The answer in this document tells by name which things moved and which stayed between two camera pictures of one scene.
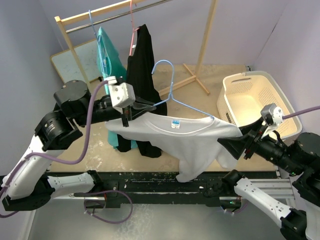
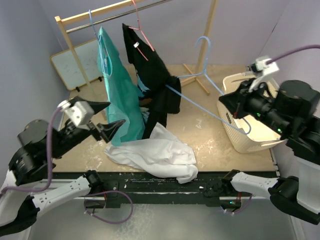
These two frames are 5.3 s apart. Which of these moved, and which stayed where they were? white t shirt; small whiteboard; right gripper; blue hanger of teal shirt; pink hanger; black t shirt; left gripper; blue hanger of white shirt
Moved: left gripper; white t shirt; right gripper; black t shirt; pink hanger; blue hanger of white shirt
Stayed: small whiteboard; blue hanger of teal shirt
